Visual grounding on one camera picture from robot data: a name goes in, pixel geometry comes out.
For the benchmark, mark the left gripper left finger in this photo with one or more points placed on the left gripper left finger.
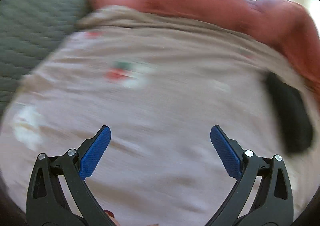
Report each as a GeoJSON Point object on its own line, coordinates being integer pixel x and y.
{"type": "Point", "coordinates": [46, 202]}

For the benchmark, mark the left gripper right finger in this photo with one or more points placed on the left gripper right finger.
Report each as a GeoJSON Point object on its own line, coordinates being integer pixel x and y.
{"type": "Point", "coordinates": [262, 193]}

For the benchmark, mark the black top with orange patches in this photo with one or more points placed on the black top with orange patches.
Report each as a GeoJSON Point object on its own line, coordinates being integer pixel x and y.
{"type": "Point", "coordinates": [295, 125]}

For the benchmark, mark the left hand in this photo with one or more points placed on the left hand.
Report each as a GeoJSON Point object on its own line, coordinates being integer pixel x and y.
{"type": "Point", "coordinates": [112, 217]}

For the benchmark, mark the pink cartoon print bedsheet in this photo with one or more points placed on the pink cartoon print bedsheet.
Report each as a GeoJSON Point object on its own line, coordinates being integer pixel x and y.
{"type": "Point", "coordinates": [160, 84]}

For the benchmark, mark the salmon pink comforter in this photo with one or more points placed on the salmon pink comforter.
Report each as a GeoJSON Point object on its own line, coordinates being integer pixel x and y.
{"type": "Point", "coordinates": [281, 24]}

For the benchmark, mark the grey quilted headboard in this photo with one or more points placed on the grey quilted headboard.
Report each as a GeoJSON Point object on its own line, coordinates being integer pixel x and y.
{"type": "Point", "coordinates": [30, 30]}

